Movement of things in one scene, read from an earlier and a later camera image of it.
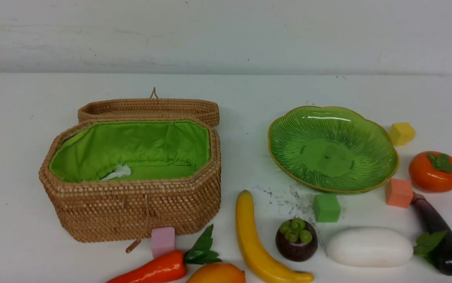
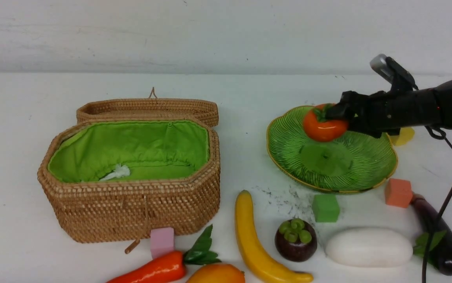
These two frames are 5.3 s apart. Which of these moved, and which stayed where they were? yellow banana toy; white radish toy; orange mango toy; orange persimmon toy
Moved: orange persimmon toy
Stayed: yellow banana toy; orange mango toy; white radish toy
